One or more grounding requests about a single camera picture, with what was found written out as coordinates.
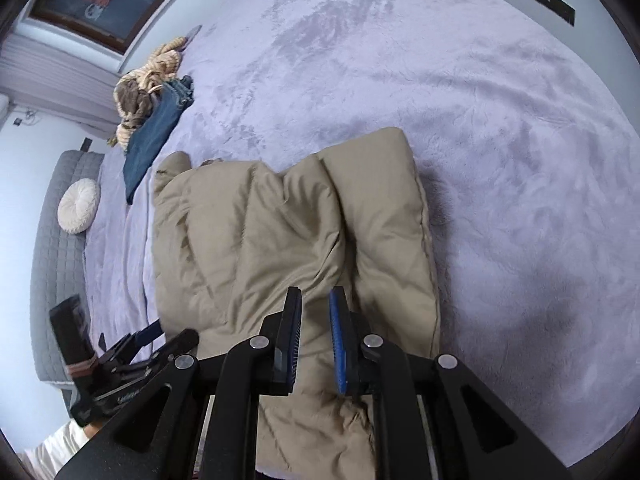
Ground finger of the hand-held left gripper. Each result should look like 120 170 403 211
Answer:
142 328 201 368
102 317 166 361

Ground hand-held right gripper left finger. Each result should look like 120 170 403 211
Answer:
55 286 304 480

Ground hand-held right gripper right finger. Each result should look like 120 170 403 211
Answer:
328 286 574 480

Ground beige puffer jacket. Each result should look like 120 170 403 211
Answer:
149 126 442 480

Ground person's left forearm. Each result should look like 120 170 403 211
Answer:
17 417 103 478

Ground grey quilted headboard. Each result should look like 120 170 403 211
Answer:
30 150 107 386

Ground round white pillow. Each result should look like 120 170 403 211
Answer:
57 178 101 235

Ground blue jeans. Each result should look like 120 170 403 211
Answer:
122 75 195 206

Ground tan knit sweater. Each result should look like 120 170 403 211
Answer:
112 36 185 148

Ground lavender plush blanket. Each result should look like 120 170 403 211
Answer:
82 0 640 476

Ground dark framed window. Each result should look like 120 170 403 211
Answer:
27 0 206 56

